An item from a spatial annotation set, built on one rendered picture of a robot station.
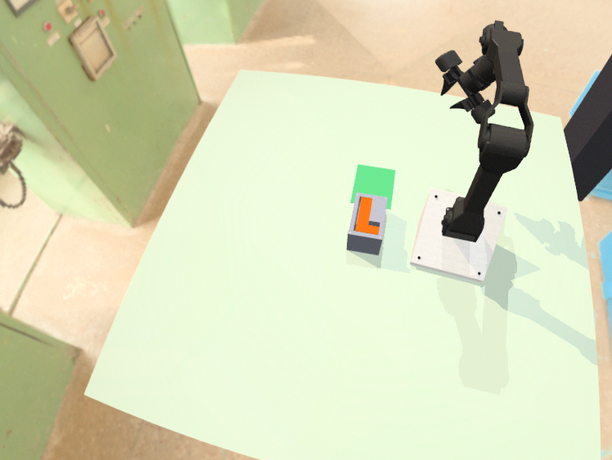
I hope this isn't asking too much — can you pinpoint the orange block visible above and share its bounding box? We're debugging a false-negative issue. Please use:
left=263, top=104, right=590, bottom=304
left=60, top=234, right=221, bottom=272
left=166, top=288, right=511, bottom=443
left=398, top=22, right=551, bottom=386
left=356, top=197, right=379, bottom=235

